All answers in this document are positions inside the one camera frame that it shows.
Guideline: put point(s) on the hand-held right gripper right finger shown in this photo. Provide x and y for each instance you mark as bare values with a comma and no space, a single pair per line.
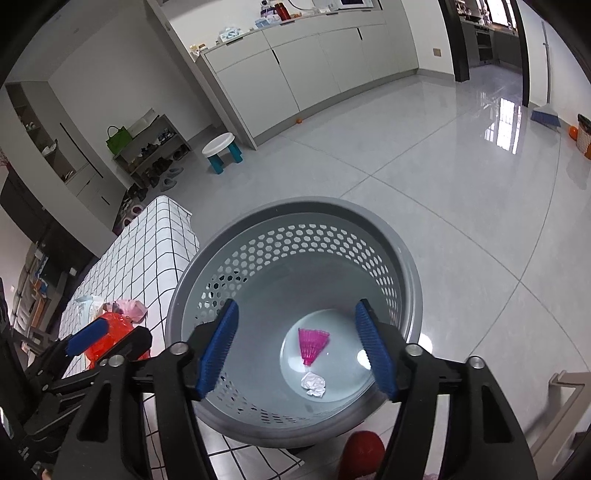
376,355

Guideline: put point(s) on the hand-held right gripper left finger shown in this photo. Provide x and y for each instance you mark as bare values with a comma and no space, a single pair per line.
217,350

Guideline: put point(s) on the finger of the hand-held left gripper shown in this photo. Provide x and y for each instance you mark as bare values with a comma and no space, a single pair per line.
87,337
134,342

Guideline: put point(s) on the red plastic bag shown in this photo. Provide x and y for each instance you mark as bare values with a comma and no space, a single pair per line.
113,339

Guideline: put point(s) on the grey perforated plastic basket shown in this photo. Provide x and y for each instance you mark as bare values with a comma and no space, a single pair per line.
277,277

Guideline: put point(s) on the white packet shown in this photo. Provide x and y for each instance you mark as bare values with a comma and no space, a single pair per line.
90,307

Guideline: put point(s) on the pink cloth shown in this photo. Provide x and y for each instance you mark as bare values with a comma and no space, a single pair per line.
131,308

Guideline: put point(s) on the cluttered storage shelf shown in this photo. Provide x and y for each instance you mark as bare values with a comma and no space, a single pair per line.
39,295

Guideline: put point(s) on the pink shuttlecock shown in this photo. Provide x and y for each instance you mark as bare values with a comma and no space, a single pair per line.
311,344

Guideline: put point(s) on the white crumpled paper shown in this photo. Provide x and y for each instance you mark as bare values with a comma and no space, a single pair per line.
313,383

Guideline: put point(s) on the white black checked tablecloth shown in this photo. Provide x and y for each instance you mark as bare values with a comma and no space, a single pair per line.
138,258

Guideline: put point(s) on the red round object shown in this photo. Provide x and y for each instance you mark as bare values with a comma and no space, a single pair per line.
361,454

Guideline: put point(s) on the pink slipper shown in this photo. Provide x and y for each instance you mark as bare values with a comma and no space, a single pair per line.
127,221
137,211

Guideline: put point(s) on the dark cabinet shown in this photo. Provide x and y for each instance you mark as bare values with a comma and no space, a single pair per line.
41,221

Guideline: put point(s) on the tall white wardrobe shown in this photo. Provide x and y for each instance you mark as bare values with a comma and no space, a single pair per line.
87,184

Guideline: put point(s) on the grey slipper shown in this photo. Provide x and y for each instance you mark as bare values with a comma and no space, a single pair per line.
167,183
174,172

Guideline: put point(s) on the beige chair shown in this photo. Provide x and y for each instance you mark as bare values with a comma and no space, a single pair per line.
561,397

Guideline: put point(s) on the grey shoe rack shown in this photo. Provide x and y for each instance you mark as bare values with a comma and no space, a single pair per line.
152,147

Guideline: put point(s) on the green handbag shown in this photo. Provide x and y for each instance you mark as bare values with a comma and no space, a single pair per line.
119,138

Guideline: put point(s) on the white stool with teal legs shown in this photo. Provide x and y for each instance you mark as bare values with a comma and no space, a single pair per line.
219,144

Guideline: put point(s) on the blue broom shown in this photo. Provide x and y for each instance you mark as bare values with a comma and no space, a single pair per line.
545,115

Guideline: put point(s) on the long white cabinet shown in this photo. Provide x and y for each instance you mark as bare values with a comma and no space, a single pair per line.
295,64

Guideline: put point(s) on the woven storage basket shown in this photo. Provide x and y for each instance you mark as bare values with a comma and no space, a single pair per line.
584,134

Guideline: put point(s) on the red thermos bottle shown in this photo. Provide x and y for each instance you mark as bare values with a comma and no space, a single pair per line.
282,11

